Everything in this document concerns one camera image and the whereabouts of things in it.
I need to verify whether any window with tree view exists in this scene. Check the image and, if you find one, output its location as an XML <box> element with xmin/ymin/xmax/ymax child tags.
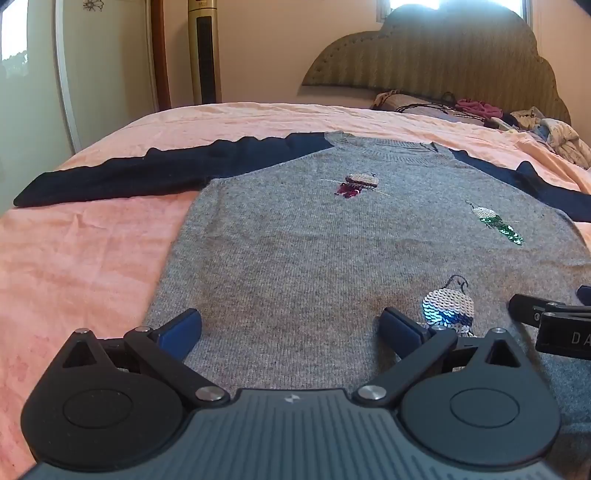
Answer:
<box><xmin>0</xmin><ymin>8</ymin><xmax>29</xmax><ymax>75</ymax></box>

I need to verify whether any brown wooden door frame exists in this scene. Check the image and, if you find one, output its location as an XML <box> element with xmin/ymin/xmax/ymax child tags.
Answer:
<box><xmin>150</xmin><ymin>0</ymin><xmax>172</xmax><ymax>112</ymax></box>

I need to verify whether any patterned pillow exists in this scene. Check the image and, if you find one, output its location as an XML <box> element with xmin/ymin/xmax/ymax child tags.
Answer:
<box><xmin>372</xmin><ymin>90</ymin><xmax>455</xmax><ymax>116</ymax></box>

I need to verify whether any thin black cable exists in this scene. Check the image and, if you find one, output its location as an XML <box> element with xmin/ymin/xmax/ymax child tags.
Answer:
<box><xmin>396</xmin><ymin>91</ymin><xmax>490</xmax><ymax>123</ymax></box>

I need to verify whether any pile of crumpled clothes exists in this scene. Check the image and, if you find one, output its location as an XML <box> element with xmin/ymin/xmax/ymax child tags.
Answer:
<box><xmin>508</xmin><ymin>106</ymin><xmax>591</xmax><ymax>169</ymax></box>

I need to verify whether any grey sweater with navy sleeves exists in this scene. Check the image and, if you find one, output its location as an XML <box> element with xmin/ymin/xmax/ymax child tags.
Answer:
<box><xmin>13</xmin><ymin>130</ymin><xmax>591</xmax><ymax>437</ymax></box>

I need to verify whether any gold tower fan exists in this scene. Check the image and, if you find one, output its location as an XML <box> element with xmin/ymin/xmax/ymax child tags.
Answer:
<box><xmin>187</xmin><ymin>0</ymin><xmax>223</xmax><ymax>105</ymax></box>

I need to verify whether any bright window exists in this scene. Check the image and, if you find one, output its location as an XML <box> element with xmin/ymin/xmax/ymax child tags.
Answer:
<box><xmin>376</xmin><ymin>0</ymin><xmax>532</xmax><ymax>24</ymax></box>

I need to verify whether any olive striped headboard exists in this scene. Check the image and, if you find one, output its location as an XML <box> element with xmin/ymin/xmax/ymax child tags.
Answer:
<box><xmin>302</xmin><ymin>4</ymin><xmax>572</xmax><ymax>125</ymax></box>

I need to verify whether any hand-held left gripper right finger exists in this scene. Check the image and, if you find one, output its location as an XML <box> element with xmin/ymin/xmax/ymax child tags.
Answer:
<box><xmin>352</xmin><ymin>307</ymin><xmax>539</xmax><ymax>409</ymax></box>

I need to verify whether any white door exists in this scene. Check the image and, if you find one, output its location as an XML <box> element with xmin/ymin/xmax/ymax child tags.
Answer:
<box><xmin>53</xmin><ymin>0</ymin><xmax>160</xmax><ymax>155</ymax></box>

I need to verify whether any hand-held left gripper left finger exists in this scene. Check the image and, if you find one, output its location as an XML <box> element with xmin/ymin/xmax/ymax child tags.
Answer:
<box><xmin>50</xmin><ymin>308</ymin><xmax>230</xmax><ymax>408</ymax></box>

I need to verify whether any pink bed sheet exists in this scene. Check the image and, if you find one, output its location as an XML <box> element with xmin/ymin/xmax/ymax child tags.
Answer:
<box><xmin>0</xmin><ymin>102</ymin><xmax>591</xmax><ymax>472</ymax></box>

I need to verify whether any pink crumpled cloth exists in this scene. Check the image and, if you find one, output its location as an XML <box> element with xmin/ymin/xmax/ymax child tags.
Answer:
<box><xmin>455</xmin><ymin>98</ymin><xmax>503</xmax><ymax>120</ymax></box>

